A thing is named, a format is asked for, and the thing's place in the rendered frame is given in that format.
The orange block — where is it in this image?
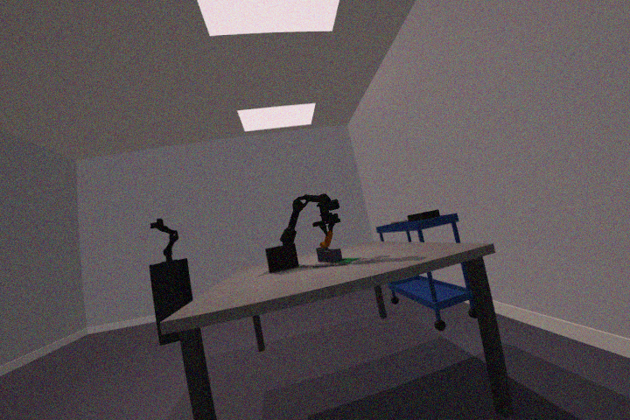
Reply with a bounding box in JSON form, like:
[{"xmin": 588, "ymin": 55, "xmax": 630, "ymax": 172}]
[{"xmin": 319, "ymin": 231, "xmax": 333, "ymax": 248}]

